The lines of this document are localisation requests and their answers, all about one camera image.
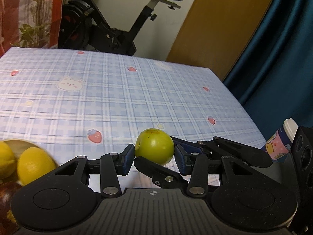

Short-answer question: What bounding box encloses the small green fruit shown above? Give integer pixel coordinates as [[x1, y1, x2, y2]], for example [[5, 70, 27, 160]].
[[135, 128, 174, 165]]

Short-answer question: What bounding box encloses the yellow lemon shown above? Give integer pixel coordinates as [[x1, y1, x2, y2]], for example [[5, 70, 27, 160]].
[[17, 147, 57, 186], [0, 141, 16, 180]]

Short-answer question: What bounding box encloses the purple mangosteen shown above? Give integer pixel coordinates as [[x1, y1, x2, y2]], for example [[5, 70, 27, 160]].
[[0, 181, 22, 234]]

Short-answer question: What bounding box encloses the small printed bottle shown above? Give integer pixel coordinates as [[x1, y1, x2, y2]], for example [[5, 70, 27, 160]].
[[261, 118, 298, 162]]

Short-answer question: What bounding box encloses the blue curtain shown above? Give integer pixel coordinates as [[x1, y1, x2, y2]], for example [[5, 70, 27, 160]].
[[224, 0, 313, 138]]

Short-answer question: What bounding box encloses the beige ceramic plate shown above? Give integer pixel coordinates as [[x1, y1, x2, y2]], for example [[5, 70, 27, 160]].
[[1, 139, 58, 186]]

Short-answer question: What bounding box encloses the wooden door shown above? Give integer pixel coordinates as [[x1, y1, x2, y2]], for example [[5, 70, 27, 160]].
[[167, 0, 272, 80]]

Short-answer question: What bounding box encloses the black exercise bike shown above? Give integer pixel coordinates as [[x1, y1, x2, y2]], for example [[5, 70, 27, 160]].
[[58, 0, 183, 56]]

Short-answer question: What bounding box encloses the pink printed wall tapestry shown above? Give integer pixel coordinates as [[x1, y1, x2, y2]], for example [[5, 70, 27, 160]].
[[1, 0, 63, 55]]

